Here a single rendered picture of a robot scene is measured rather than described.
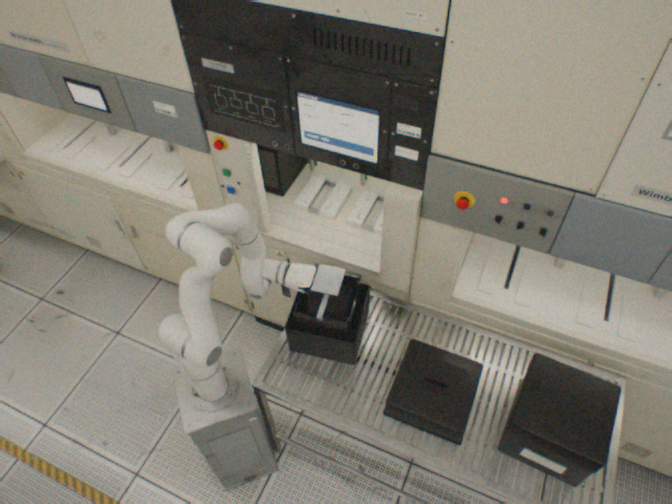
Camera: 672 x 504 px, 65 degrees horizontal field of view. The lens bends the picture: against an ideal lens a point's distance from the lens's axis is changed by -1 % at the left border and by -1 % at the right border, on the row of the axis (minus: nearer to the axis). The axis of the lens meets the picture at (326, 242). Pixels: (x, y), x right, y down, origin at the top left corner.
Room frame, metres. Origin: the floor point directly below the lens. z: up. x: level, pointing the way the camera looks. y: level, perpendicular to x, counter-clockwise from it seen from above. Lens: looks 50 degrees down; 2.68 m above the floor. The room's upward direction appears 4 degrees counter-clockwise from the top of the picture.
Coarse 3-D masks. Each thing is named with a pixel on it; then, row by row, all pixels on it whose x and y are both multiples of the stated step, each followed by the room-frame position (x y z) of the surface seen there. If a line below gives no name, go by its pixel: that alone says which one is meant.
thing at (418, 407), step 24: (408, 360) 0.93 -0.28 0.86; (432, 360) 0.92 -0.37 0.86; (456, 360) 0.91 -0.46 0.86; (408, 384) 0.83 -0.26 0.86; (432, 384) 0.83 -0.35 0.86; (456, 384) 0.82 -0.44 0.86; (408, 408) 0.74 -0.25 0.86; (432, 408) 0.74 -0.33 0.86; (456, 408) 0.73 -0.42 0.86; (432, 432) 0.69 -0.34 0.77; (456, 432) 0.65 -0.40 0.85
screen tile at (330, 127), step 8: (304, 104) 1.47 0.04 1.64; (312, 104) 1.45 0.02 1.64; (312, 112) 1.46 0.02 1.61; (320, 112) 1.44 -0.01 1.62; (304, 120) 1.47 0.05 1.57; (312, 120) 1.46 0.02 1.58; (328, 120) 1.43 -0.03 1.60; (312, 128) 1.46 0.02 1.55; (320, 128) 1.44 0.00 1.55; (328, 128) 1.43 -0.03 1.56
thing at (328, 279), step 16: (320, 272) 1.17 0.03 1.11; (336, 272) 1.17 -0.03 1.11; (320, 288) 1.10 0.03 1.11; (336, 288) 1.10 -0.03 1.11; (304, 304) 1.17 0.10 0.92; (320, 304) 1.08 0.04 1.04; (352, 304) 1.20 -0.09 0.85; (304, 320) 1.06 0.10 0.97; (320, 320) 1.03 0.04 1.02; (336, 320) 1.03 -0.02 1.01; (352, 320) 1.09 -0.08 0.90; (336, 336) 1.02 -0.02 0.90
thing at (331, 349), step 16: (368, 288) 1.23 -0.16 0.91; (368, 304) 1.20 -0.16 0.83; (288, 320) 1.09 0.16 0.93; (288, 336) 1.05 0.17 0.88; (304, 336) 1.03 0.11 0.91; (320, 336) 1.01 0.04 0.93; (352, 336) 1.09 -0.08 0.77; (304, 352) 1.03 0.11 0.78; (320, 352) 1.01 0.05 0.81; (336, 352) 0.99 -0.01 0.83; (352, 352) 0.97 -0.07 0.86
